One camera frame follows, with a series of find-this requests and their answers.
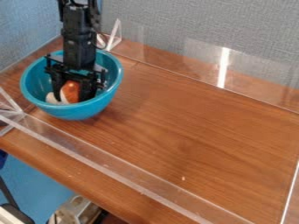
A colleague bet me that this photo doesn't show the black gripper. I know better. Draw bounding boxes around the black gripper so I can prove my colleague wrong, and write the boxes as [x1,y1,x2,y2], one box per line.
[44,34,108,102]

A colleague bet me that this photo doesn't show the toy mushroom brown cap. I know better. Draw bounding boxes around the toy mushroom brown cap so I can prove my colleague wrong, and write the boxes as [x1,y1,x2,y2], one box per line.
[46,80,80,105]

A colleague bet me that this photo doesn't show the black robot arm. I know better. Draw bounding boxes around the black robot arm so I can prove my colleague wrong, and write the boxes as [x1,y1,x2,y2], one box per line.
[46,0,108,103]

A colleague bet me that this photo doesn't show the blue bowl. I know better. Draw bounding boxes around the blue bowl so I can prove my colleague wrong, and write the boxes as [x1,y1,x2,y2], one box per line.
[20,51,124,120]

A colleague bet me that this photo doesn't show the clear acrylic front barrier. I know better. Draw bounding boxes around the clear acrylic front barrier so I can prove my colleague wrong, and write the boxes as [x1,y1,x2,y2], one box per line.
[14,113,254,224]

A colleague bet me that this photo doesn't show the clear acrylic barrier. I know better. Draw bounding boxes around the clear acrylic barrier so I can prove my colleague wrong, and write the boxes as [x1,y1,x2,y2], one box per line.
[102,19,299,114]
[14,113,254,224]

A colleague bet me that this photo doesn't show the black chair part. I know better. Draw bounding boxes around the black chair part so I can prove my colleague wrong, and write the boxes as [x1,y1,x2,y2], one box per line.
[0,176,35,224]

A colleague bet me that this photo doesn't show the clear acrylic back barrier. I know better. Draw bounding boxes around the clear acrylic back barrier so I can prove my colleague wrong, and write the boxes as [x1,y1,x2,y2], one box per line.
[102,19,299,114]

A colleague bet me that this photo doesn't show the clear acrylic corner bracket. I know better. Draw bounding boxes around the clear acrylic corner bracket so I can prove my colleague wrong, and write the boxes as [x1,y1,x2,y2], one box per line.
[98,19,123,52]

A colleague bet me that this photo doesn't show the clear acrylic left bracket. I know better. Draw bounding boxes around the clear acrylic left bracket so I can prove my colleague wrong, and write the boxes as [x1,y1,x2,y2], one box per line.
[0,87,24,137]

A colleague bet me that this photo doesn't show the grey metal bracket below table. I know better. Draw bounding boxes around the grey metal bracket below table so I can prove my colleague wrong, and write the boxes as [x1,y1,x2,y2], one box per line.
[48,195,102,224]

